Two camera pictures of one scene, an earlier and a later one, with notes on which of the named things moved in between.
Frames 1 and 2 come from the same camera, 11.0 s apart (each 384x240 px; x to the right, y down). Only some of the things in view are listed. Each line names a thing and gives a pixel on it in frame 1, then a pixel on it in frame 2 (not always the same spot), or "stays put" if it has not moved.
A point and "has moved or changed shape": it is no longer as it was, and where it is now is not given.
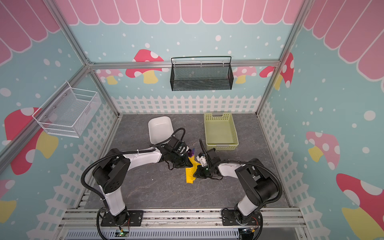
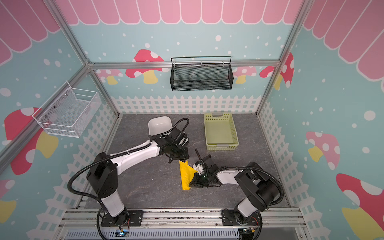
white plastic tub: x=160 y=129 stays put
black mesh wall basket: x=201 y=73 stays put
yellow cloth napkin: x=189 y=172 has moved or changed shape
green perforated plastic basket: x=220 y=131 stays put
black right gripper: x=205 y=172 -> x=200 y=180
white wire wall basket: x=68 y=111 stays put
